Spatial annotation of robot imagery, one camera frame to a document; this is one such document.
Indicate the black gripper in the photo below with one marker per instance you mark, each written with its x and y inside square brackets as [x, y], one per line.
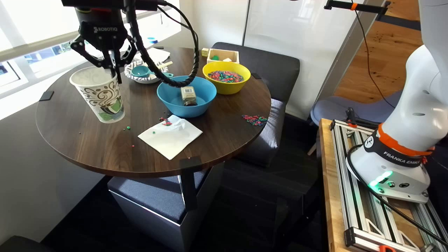
[103, 33]

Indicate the white patterned paper cup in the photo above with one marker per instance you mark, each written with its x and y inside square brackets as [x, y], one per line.
[99, 100]

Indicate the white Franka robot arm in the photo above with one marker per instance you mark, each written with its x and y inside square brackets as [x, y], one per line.
[420, 117]

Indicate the blue bowl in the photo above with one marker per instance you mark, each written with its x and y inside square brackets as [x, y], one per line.
[169, 106]

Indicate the colourful candies in bowl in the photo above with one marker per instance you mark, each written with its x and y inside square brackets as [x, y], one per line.
[225, 76]

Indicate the yellow bowl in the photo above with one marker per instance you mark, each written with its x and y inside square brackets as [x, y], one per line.
[228, 86]

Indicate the teal plastic scoop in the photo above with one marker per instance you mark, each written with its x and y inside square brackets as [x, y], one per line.
[140, 72]

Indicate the small patterned plate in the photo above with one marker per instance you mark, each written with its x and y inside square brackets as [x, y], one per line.
[134, 79]

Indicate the white paper sheet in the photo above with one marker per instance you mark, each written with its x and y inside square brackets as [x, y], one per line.
[158, 57]

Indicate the black table edge clip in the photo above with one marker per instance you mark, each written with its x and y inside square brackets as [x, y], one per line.
[46, 96]
[256, 76]

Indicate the small white brown block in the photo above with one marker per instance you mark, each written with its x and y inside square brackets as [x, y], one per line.
[187, 96]

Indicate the round dark wooden table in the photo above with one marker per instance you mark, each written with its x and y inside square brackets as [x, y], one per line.
[84, 141]

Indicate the white paper napkin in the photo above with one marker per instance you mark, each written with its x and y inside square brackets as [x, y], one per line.
[168, 138]

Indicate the small wooden box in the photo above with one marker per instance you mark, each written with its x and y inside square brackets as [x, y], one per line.
[222, 55]

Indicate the blue-grey ottoman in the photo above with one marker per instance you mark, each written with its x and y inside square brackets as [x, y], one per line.
[154, 197]

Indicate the colourful candies scattered pile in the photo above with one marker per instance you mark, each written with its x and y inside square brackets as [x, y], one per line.
[253, 120]

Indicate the black stool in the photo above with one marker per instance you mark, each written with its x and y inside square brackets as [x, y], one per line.
[21, 246]

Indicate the grey-blue chair seat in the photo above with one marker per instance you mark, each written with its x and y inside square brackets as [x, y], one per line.
[344, 110]

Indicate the grey window rail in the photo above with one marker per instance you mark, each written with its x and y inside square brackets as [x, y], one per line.
[36, 47]

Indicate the white board with grey frame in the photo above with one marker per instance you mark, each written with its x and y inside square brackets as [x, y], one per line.
[316, 47]

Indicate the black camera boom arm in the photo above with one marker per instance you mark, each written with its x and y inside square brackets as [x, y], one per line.
[368, 6]

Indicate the aluminium profile frame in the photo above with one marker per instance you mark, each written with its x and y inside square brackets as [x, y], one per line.
[358, 201]

